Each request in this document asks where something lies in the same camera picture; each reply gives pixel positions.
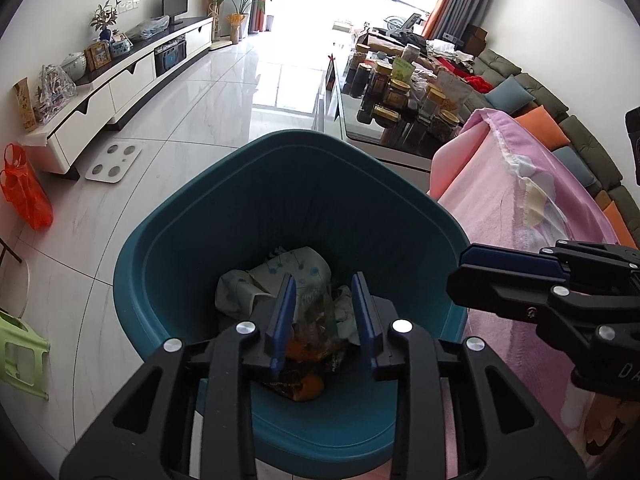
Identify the wooden picture frame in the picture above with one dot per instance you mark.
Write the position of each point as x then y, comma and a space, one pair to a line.
97, 56

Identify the white wall sockets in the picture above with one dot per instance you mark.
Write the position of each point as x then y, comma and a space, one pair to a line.
127, 4

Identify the red plastic bag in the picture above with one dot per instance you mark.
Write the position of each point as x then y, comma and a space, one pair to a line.
25, 190

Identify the white tissue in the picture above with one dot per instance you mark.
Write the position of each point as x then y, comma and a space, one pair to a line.
345, 315

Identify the dark brown wrapper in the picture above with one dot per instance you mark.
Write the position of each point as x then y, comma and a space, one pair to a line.
280, 385

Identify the pile of white clothes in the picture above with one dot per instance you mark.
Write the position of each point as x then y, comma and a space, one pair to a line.
450, 50

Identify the red cloth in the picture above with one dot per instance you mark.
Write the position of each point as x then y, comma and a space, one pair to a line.
479, 84

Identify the dark brown boxes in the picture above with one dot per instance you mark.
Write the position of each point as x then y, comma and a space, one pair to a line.
475, 40

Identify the tan patterned box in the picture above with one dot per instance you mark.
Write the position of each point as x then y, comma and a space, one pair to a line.
25, 105

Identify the small plant blue vase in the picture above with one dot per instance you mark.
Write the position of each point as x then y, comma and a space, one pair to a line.
105, 20

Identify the cluster of lidded jars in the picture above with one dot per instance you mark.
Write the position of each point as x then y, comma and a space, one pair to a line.
395, 95

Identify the black glass coffee table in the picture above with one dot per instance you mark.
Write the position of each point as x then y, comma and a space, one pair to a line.
350, 125

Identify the small blue pillow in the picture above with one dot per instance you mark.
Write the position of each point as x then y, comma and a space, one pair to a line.
507, 95

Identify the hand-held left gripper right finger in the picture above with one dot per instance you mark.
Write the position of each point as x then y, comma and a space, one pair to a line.
364, 330

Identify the green white clear wrapper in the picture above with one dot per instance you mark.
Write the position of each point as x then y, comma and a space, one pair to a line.
315, 315

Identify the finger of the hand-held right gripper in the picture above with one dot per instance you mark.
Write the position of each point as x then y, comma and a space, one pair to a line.
510, 259
490, 287

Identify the large blue pillow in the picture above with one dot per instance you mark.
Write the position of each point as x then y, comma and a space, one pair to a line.
572, 167

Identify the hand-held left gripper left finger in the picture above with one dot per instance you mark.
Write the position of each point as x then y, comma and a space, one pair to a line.
280, 330

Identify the blue white ceramic jar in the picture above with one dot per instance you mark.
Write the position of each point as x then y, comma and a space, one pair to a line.
120, 46

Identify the green sofa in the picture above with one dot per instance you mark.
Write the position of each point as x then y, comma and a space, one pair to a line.
585, 145

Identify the green plastic stool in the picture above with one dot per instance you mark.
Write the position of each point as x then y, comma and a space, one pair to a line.
20, 355

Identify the grey white machine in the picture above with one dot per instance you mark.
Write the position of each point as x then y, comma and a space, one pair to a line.
405, 22

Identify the black monitor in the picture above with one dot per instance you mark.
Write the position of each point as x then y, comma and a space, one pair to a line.
175, 2

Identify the white bathroom scale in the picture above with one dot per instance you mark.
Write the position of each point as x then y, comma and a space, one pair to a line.
114, 161

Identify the teal trash bin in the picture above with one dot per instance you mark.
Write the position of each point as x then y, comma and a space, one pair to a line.
300, 185

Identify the yellow flower vase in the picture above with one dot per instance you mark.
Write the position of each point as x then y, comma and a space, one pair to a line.
237, 27

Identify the white black tv cabinet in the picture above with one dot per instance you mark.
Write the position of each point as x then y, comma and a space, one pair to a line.
130, 80

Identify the white paper cup blue dots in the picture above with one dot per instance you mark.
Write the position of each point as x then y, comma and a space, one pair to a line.
300, 265

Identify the plastic bag on cabinet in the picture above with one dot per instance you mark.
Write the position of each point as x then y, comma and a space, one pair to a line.
147, 27

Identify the orange pillow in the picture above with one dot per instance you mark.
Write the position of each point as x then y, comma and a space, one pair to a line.
540, 127
620, 225

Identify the pink floral blanket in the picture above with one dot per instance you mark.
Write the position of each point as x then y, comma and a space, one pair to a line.
500, 210

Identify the long orange peel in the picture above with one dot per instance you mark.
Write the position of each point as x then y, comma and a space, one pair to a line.
310, 390

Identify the clear bag of items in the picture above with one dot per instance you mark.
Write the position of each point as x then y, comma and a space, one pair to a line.
56, 90

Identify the paper cup blue lines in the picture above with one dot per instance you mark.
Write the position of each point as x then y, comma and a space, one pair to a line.
240, 295

